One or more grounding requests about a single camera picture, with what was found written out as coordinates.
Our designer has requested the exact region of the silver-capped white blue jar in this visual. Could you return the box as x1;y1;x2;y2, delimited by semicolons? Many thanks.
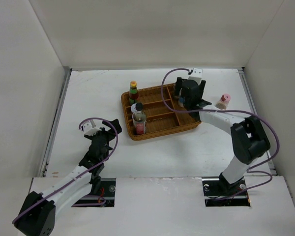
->
178;97;185;108

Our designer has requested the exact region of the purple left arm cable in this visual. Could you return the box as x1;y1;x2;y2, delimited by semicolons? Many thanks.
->
11;118;118;226

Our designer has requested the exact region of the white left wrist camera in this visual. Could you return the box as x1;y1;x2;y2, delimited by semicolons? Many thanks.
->
81;120;101;136

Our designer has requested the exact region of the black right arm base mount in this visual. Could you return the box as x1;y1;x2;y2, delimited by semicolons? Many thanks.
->
202;177;250;207

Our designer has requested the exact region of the yellow-capped green-label sauce bottle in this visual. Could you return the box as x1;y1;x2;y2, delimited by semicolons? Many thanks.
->
129;81;139;105

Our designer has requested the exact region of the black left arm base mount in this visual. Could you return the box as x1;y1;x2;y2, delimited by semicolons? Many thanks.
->
69;177;117;207

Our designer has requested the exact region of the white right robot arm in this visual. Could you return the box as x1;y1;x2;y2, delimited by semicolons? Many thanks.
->
174;77;270;195

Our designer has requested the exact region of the dark soy sauce bottle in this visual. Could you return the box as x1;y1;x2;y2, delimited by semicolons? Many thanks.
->
132;103;147;135

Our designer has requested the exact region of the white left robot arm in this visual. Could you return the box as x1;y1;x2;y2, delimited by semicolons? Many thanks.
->
12;118;122;236

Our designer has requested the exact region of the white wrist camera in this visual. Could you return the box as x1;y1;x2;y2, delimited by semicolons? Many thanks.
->
188;68;203;84
81;120;101;136

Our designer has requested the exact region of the black-capped pepper grinder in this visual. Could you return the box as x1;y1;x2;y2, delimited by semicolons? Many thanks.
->
173;85;181;100

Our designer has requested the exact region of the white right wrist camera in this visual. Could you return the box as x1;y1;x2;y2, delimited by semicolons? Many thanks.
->
188;68;203;84

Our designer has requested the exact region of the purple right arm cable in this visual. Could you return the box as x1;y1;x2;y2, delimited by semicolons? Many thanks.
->
161;68;281;197

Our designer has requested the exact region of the pink-capped spice shaker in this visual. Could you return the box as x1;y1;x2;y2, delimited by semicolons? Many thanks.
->
215;93;231;110

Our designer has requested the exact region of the woven wicker divided basket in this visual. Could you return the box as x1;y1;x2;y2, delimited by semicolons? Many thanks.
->
121;83;200;141

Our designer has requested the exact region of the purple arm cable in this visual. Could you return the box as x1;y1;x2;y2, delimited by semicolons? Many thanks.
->
161;68;281;197
11;118;118;226

